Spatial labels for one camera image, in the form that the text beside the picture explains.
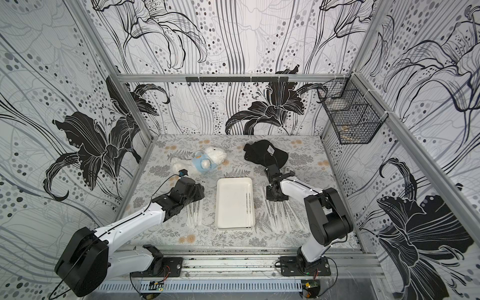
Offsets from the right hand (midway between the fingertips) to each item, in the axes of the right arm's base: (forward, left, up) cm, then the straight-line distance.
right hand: (276, 194), depth 94 cm
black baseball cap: (+23, +6, +7) cm, 25 cm away
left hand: (-3, +36, +8) cm, 37 cm away
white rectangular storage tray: (-5, +21, +1) cm, 22 cm away
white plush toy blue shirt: (+12, +36, +13) cm, 40 cm away
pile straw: (-12, -2, +1) cm, 12 cm away
